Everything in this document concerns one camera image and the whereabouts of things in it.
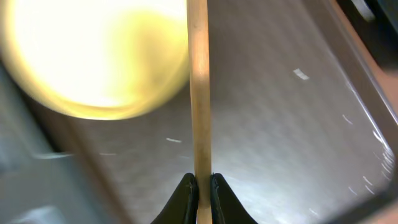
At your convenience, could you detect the dark brown serving tray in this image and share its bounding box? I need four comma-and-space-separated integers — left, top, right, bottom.
30, 1, 397, 223

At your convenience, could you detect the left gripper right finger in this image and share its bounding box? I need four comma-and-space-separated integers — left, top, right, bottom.
210, 173, 257, 224

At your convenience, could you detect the black tray bin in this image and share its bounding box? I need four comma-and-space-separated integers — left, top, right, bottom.
337, 0, 397, 72

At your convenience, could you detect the wooden chopstick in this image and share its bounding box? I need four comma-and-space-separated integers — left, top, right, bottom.
187, 0, 212, 224

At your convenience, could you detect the yellow plate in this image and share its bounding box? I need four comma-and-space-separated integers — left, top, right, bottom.
1, 0, 188, 120

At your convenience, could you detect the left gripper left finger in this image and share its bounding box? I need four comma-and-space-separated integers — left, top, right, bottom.
151, 173, 199, 224

